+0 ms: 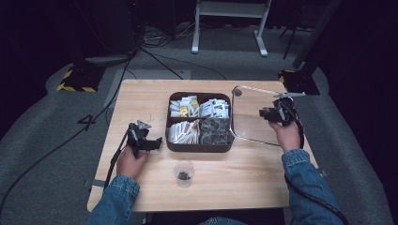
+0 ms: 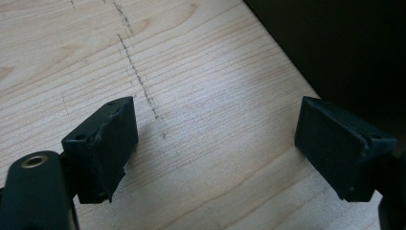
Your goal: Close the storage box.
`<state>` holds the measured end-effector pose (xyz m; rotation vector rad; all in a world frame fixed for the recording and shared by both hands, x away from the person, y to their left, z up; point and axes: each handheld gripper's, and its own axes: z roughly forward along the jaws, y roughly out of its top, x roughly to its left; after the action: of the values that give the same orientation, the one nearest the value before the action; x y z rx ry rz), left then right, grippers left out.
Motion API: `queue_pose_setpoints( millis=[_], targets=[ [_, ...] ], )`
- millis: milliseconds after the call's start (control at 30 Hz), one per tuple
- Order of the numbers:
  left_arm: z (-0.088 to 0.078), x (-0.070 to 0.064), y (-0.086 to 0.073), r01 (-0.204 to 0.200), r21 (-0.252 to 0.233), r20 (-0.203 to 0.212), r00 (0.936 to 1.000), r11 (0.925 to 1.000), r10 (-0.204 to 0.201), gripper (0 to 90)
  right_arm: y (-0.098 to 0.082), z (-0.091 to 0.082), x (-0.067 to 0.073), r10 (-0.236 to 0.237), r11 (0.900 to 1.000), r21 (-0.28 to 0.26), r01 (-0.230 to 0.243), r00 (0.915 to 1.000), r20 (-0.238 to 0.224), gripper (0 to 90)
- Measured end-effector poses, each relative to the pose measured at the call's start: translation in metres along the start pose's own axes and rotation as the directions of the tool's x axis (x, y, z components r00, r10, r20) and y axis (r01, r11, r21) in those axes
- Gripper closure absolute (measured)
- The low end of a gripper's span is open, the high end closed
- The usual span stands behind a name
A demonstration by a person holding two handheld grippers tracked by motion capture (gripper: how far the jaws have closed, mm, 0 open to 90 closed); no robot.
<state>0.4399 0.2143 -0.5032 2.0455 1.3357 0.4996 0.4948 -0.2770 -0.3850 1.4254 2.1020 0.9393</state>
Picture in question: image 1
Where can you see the person's left hand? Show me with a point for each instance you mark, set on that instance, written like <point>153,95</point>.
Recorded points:
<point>130,165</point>

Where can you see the pile of dark packets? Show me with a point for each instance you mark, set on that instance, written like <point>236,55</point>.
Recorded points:
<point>216,131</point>

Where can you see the person's right hand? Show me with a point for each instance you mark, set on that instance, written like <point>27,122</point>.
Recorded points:
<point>288,137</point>

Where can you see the clear lid with metal rim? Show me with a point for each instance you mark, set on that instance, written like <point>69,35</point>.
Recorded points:
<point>250,125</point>

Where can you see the grey tape strip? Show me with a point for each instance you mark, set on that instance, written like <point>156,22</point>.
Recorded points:
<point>322,172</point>
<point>97,183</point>

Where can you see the person's lap in jeans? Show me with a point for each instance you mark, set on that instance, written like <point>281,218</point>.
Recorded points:
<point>223,221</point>

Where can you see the small dark packet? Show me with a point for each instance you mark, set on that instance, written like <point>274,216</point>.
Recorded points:
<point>184,176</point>

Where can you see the pile of white brown sticks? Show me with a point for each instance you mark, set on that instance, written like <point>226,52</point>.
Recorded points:
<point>183,132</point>

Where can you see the grey round table grommet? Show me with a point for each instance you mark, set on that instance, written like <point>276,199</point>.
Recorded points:
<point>238,92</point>

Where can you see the white desk frame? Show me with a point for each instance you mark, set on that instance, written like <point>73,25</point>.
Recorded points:
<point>230,9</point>

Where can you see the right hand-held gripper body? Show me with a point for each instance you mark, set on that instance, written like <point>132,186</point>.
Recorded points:
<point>284,111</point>

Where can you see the brown compartment box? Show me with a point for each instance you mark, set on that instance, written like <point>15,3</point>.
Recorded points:
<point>200,147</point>

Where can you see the pile of white yellow packets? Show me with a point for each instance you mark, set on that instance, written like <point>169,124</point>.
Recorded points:
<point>184,106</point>

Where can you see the clear plastic cup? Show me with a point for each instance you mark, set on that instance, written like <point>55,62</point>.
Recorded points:
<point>184,179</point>

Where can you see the pile of white black packets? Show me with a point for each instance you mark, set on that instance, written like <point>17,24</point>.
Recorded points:
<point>215,108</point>

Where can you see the grey floor plate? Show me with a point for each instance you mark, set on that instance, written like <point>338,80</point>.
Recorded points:
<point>150,74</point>

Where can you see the grey oval stand foot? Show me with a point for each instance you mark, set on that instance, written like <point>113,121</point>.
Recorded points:
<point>106,59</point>

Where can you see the dark slanted stand post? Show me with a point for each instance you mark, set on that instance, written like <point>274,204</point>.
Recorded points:
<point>316,34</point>

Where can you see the black yellow striped stand base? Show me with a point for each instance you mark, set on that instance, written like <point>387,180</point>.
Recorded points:
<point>300,82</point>
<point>81,79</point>

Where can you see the black thin stand legs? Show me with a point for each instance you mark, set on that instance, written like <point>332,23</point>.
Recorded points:
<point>289,40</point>

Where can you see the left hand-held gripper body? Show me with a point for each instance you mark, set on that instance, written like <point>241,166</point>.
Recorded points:
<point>137,140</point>

